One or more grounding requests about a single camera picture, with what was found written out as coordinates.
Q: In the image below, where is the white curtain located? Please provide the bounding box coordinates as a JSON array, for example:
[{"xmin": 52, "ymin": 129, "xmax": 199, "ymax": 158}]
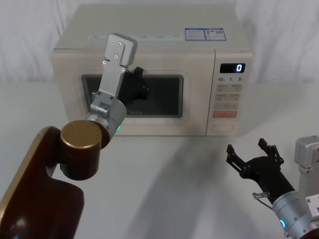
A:
[{"xmin": 0, "ymin": 0, "xmax": 319, "ymax": 84}]

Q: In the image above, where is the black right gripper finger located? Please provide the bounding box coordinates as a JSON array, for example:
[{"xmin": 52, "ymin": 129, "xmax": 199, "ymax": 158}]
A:
[
  {"xmin": 258, "ymin": 138, "xmax": 284, "ymax": 165},
  {"xmin": 226, "ymin": 144, "xmax": 250, "ymax": 175}
]

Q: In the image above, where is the blue white sticker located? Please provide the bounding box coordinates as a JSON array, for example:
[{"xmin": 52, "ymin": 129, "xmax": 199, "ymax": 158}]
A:
[
  {"xmin": 184, "ymin": 27, "xmax": 206, "ymax": 41},
  {"xmin": 204, "ymin": 27, "xmax": 228, "ymax": 41}
]

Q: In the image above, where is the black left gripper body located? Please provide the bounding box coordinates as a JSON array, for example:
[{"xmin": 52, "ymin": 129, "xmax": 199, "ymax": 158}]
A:
[{"xmin": 116, "ymin": 70, "xmax": 145, "ymax": 108}]

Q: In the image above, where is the cream microwave oven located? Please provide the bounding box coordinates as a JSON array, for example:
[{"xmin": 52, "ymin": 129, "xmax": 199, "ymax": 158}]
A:
[{"xmin": 49, "ymin": 3, "xmax": 255, "ymax": 137}]

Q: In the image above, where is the white table cloth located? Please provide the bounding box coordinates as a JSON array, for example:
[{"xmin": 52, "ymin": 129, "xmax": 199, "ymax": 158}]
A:
[{"xmin": 0, "ymin": 79, "xmax": 319, "ymax": 239}]

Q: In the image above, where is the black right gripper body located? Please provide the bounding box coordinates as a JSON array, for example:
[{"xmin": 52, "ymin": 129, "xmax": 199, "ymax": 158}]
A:
[{"xmin": 240, "ymin": 155, "xmax": 295, "ymax": 202}]

